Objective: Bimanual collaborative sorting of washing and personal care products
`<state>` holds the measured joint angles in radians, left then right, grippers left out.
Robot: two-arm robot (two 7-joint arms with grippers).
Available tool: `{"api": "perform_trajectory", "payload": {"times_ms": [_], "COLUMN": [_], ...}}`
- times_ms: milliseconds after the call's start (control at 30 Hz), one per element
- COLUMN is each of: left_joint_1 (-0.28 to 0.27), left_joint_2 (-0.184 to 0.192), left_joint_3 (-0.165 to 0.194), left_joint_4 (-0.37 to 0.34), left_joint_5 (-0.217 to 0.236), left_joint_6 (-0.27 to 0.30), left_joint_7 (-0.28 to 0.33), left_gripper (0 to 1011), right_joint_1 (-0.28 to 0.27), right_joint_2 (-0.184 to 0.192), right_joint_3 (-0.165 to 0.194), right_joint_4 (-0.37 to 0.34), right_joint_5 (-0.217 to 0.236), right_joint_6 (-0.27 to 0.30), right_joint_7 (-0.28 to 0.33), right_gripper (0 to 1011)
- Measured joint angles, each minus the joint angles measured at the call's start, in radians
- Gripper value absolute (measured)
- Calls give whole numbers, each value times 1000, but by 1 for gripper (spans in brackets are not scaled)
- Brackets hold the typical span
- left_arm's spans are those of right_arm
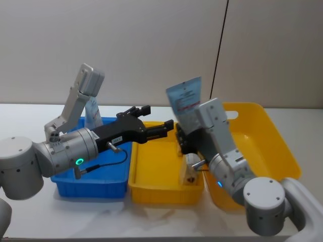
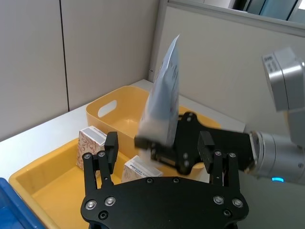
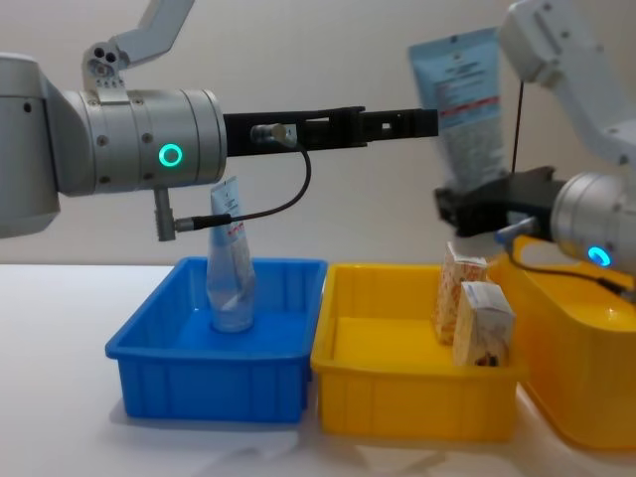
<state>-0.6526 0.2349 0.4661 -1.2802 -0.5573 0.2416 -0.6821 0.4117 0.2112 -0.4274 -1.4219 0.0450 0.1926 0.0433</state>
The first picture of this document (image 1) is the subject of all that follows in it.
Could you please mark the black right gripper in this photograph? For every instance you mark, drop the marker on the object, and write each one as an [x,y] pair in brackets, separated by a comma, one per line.
[195,143]

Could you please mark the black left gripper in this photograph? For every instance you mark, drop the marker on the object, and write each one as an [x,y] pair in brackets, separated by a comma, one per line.
[123,131]

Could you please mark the pale blue squeeze tube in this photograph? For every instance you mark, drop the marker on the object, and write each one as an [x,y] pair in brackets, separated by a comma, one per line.
[185,100]

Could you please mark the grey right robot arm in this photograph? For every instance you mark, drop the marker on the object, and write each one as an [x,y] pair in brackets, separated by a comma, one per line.
[265,196]

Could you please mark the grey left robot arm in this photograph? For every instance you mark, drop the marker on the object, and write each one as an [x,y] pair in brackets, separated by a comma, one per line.
[63,151]

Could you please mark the small pale bottle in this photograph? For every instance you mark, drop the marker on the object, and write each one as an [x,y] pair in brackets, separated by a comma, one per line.
[190,171]

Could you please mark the small yellow plastic bin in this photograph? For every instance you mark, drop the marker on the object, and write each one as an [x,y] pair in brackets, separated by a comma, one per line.
[156,164]

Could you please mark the white and blue tube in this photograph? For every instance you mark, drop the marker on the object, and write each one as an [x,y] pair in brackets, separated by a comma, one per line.
[93,113]

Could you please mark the blue plastic bin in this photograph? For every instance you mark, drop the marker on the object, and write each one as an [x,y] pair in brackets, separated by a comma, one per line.
[101,179]

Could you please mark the large yellow plastic bin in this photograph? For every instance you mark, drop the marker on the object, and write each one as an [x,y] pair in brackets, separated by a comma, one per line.
[262,141]

